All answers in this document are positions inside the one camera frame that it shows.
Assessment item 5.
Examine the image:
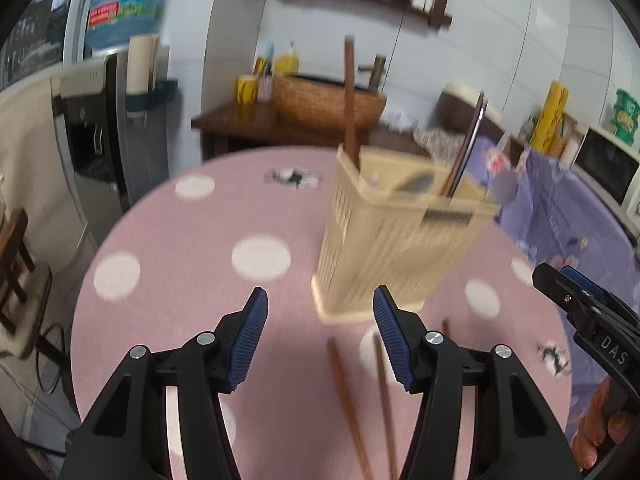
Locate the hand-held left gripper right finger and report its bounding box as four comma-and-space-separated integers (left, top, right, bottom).
372, 284, 583, 480

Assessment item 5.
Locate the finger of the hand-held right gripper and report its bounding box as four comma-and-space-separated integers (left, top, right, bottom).
560, 266, 640, 332
531, 262, 602, 334

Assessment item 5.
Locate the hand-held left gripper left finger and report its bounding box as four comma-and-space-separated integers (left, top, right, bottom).
59, 286, 269, 480

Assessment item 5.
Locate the beige plastic utensil holder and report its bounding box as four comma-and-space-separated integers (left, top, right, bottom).
311, 142, 502, 325

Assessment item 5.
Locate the metal spoon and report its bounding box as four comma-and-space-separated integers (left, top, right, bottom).
492, 167, 519, 204

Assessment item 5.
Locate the person's right hand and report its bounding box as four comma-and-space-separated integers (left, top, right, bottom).
572, 377, 640, 467

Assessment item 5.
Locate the purple floral cloth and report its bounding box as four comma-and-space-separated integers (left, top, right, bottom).
467, 135, 640, 433

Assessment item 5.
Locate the white microwave oven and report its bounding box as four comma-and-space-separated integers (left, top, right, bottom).
572, 126, 640, 207

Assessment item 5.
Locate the green noodle cup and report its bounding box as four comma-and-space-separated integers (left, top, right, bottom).
612, 88, 640, 117
606, 110, 640, 142

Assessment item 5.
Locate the yellow wrapped roll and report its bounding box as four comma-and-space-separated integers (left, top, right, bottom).
531, 81, 570, 154

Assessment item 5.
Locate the beige floral cloth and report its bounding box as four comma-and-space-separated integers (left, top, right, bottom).
414, 127, 467, 154

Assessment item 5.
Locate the brown and white rice cooker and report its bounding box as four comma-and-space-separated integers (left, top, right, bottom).
434, 81, 503, 137

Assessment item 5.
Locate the wooden counter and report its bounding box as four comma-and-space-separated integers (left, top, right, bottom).
191, 101, 432, 162

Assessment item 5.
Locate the white plastic bag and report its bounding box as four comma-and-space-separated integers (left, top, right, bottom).
381, 110, 419, 132

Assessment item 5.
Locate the wicker basin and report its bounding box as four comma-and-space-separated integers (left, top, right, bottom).
272, 72, 389, 132

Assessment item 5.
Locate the dark wooden chair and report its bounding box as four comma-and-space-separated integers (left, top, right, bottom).
0, 207, 37, 332

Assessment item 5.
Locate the yellow striped cup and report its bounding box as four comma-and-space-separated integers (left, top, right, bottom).
236, 75, 260, 106

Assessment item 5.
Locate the dark teal cup holder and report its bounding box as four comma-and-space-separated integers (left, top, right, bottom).
125, 79, 180, 114

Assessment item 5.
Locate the water dispenser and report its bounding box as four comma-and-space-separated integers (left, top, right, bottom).
52, 52, 174, 212

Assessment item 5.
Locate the yellow soap bottle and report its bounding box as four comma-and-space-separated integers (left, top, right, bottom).
274, 42, 300, 76

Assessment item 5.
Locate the beige cloth cover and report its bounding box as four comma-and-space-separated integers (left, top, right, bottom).
0, 72, 101, 356

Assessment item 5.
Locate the beige paper cup stack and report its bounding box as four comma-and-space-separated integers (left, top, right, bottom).
127, 34, 160, 97

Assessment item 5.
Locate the blue water jug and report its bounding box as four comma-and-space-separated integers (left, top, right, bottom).
84, 0, 174, 51

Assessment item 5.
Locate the black cable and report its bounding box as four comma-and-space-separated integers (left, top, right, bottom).
34, 324, 77, 397

